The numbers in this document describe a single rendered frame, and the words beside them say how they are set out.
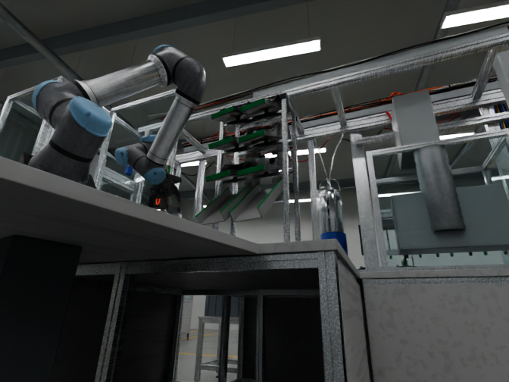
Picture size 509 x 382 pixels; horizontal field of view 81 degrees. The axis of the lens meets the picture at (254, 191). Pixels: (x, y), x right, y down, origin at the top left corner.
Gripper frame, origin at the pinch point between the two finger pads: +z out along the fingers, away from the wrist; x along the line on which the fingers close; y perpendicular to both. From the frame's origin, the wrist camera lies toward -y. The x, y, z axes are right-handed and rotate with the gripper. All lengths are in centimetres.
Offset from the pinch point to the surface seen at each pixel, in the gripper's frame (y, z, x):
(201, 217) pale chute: 12.1, 0.3, 20.5
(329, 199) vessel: -71, 28, 61
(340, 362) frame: 54, 25, 73
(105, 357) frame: 56, 28, 0
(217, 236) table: 51, -9, 49
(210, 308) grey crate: -116, 149, -84
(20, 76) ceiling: -425, -231, -633
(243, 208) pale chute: 5.2, 0.9, 36.5
